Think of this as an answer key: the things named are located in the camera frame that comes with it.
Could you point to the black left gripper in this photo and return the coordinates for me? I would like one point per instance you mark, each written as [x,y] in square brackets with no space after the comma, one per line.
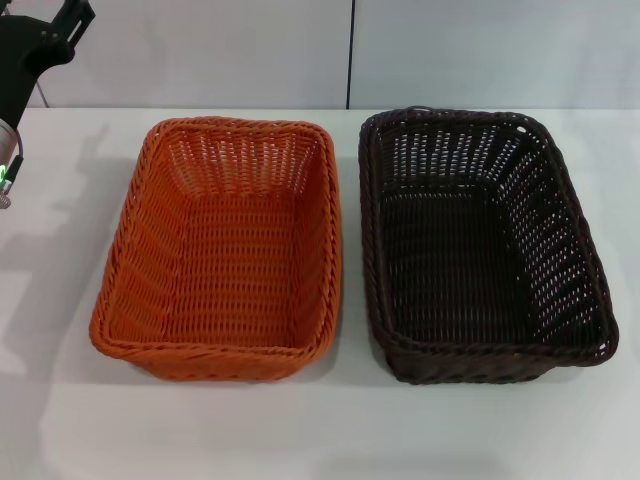
[25,55]

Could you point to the orange woven plastic basket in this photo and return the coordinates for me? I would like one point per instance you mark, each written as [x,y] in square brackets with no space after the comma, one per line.
[235,280]

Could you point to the dark brown woven basket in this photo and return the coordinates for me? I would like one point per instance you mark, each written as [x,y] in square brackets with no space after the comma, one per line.
[450,280]

